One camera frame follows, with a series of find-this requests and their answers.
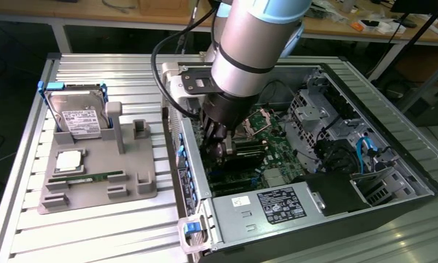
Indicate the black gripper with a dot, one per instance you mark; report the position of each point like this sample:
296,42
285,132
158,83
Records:
228,109

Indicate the graphics card with metal bracket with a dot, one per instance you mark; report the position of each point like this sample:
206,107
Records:
248,162

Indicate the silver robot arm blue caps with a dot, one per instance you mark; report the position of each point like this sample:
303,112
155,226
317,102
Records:
248,41

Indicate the CPU socket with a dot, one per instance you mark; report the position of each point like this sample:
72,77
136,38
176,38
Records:
248,131

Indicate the metal socket cover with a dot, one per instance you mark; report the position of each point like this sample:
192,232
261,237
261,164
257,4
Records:
261,120

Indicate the black RAM slot row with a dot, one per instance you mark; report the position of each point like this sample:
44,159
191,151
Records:
253,145

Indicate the green motherboard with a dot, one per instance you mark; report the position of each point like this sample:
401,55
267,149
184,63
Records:
281,153

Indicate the metal drive cage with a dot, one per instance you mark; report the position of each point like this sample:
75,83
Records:
313,115

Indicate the long black expansion slot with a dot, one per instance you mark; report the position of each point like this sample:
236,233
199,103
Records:
238,188
235,181

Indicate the silver chipset heat sink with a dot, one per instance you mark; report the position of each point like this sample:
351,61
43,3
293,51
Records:
279,178

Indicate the grey power supply unit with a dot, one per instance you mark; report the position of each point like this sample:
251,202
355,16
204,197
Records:
238,219

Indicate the silver hard disk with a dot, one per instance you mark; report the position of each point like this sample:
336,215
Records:
76,109

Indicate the green RAM stick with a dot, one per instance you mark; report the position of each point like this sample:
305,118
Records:
95,177

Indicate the open black PC case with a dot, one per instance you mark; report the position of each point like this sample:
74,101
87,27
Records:
395,142

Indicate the silver CPU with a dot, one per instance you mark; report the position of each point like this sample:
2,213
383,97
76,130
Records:
70,161

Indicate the grey parts rack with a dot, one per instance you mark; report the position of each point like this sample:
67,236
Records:
99,197

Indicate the blue disk carrier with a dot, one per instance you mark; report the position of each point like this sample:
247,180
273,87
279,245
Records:
55,85

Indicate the orange and white desk clutter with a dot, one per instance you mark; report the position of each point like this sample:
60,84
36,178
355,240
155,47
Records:
372,26

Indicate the wooden desk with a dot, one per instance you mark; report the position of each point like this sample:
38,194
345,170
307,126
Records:
95,15

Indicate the metal disk bay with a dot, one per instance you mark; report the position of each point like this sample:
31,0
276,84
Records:
384,183

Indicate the black slanted pole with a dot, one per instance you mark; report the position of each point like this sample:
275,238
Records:
429,23

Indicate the black monitor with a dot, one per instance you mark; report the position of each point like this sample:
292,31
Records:
420,5

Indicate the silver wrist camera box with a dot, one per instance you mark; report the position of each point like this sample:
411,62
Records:
183,93

